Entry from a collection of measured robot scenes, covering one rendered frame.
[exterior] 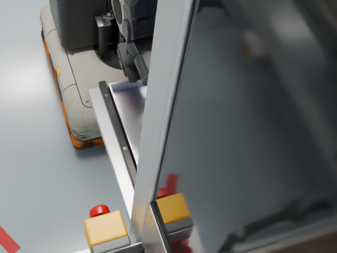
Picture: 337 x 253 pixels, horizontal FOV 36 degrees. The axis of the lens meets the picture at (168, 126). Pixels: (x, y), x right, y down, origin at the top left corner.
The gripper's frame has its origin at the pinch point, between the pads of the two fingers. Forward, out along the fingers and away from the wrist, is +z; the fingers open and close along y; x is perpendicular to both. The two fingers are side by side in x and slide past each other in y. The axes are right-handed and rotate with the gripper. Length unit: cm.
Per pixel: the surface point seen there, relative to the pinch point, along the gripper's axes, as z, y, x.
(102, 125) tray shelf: 1.6, 10.0, -10.7
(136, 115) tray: 1.4, 9.8, -1.9
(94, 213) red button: -15.9, 33.9, -19.8
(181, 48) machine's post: -73, 32, -13
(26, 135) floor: 98, -30, -29
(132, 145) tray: 0.1, 17.6, -5.4
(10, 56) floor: 105, -73, -27
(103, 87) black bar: 1.2, 0.5, -7.7
